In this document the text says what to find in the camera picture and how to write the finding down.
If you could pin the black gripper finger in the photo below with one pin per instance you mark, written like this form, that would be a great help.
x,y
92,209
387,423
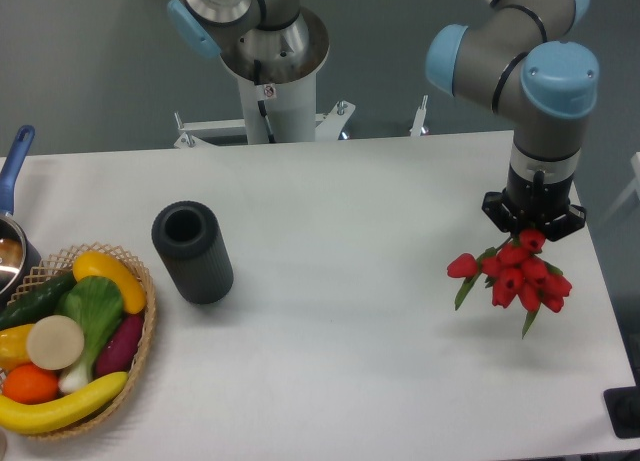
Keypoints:
x,y
495,206
571,221

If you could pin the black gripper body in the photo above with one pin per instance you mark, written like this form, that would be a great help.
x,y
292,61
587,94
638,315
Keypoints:
x,y
538,190

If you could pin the red tulip bouquet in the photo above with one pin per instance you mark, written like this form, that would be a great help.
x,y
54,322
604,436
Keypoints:
x,y
514,270

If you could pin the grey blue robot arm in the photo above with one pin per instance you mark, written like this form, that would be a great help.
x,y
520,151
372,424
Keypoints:
x,y
519,65

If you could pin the black device at edge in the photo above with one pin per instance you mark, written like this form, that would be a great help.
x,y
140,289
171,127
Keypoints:
x,y
623,410

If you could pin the dark grey ribbed vase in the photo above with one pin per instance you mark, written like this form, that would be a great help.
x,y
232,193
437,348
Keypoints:
x,y
188,239

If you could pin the purple sweet potato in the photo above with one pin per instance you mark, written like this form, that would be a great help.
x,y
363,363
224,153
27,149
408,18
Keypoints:
x,y
118,353

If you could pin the green bok choy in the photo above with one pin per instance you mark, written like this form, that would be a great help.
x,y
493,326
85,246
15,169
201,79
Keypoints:
x,y
96,305

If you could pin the woven wicker basket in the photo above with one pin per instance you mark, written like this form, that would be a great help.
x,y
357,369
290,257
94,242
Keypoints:
x,y
61,263

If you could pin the beige round disc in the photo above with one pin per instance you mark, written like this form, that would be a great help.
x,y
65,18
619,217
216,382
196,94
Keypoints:
x,y
55,342

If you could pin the green cucumber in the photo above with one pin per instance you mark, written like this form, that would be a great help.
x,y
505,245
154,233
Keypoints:
x,y
38,303

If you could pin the orange fruit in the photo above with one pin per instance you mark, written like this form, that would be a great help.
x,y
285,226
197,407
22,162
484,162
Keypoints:
x,y
30,384

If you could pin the yellow bell pepper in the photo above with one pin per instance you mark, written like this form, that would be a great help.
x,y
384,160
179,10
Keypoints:
x,y
13,347

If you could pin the yellow banana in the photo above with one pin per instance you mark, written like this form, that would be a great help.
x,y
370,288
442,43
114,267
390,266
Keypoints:
x,y
60,413

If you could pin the white frame at right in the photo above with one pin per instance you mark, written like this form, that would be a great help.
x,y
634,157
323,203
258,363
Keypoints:
x,y
625,202

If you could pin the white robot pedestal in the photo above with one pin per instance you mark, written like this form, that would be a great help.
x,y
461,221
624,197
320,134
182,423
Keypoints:
x,y
276,74

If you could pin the blue handled saucepan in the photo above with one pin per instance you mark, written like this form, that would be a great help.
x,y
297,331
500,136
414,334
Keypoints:
x,y
18,255

